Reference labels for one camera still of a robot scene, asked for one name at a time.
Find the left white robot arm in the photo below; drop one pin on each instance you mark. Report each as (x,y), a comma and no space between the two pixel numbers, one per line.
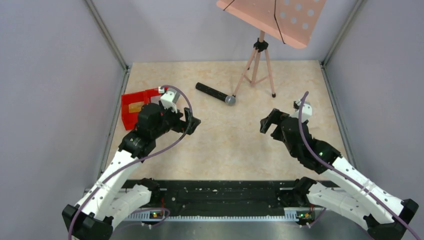
(98,213)

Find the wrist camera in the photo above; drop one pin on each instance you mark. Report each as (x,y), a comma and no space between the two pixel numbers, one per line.
(169,98)
(304,110)

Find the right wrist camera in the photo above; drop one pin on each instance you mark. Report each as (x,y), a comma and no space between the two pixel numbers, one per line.
(304,110)

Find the red plastic bin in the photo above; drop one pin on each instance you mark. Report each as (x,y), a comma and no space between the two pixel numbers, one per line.
(146,96)

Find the gold card in bin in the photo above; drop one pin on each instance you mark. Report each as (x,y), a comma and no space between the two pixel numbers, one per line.
(135,107)

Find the black handheld microphone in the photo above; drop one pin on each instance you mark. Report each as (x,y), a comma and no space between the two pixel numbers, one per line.
(230,100)

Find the pink music stand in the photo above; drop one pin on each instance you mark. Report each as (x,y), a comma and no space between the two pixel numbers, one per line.
(290,21)

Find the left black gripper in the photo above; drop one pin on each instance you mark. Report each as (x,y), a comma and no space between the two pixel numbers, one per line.
(185,120)

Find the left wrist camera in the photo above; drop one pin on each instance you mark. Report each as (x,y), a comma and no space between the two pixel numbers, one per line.
(169,98)

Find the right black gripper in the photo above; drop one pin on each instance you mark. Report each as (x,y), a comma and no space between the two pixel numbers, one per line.
(276,122)

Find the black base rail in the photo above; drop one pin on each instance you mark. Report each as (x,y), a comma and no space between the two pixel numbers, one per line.
(222,201)

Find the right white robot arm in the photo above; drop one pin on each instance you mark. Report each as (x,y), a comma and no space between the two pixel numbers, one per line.
(381,214)

